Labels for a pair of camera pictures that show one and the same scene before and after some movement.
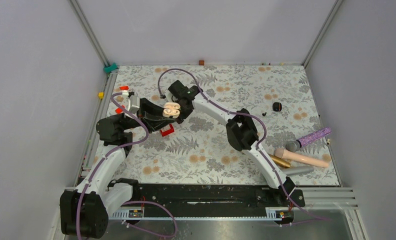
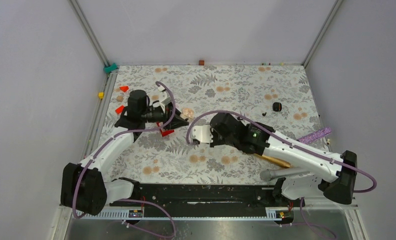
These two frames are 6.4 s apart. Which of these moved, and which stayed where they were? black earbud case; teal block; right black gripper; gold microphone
Moved: right black gripper
Stayed: black earbud case; teal block; gold microphone
